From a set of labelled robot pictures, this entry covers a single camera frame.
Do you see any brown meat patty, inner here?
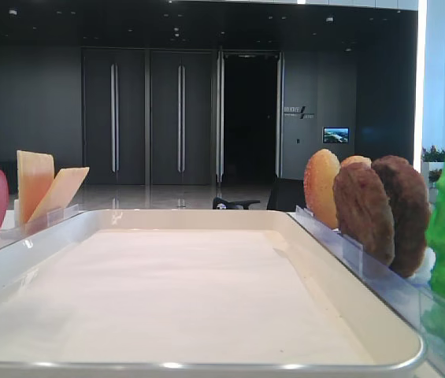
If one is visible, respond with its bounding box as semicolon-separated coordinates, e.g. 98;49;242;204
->
333;162;395;266

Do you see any brown meat patty, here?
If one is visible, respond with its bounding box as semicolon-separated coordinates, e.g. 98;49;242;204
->
372;155;431;278
333;162;395;266

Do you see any orange cheese slice, inner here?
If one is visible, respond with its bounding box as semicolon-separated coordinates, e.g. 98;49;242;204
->
28;167;90;222

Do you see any orange cheese slice, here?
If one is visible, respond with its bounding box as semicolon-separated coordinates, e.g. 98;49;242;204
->
28;167;90;222
17;150;54;224

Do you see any brown meat patty, outer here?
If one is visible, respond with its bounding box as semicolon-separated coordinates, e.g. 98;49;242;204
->
372;155;431;278

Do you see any orange cheese slice, outer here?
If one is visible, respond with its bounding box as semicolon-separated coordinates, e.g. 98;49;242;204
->
17;150;54;224

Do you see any black office chair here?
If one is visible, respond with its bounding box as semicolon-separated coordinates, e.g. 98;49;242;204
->
212;178;306;212

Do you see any golden bun slice, inner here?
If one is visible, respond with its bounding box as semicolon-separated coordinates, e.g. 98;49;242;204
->
303;149;340;229

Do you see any golden bun slice, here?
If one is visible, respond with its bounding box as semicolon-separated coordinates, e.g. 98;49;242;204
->
303;149;340;229
340;155;372;168

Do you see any golden bun slice, outer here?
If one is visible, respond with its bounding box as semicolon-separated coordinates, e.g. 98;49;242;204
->
340;155;372;168

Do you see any white metal tray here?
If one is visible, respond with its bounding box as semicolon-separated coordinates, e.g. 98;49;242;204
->
0;209;426;377

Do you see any flower planter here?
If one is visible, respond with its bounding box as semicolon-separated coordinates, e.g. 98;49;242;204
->
421;145;445;187

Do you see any clear long strip, left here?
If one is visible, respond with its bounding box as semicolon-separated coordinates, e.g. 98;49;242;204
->
0;205;81;249

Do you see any clear long strip, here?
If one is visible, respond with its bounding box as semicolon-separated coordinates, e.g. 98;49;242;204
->
0;205;81;249
292;206;445;377

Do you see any clear long strip, right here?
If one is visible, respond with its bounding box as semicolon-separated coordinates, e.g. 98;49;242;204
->
292;206;445;377

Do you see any wall display screen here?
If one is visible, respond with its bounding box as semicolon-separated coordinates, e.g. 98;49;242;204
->
322;128;350;144

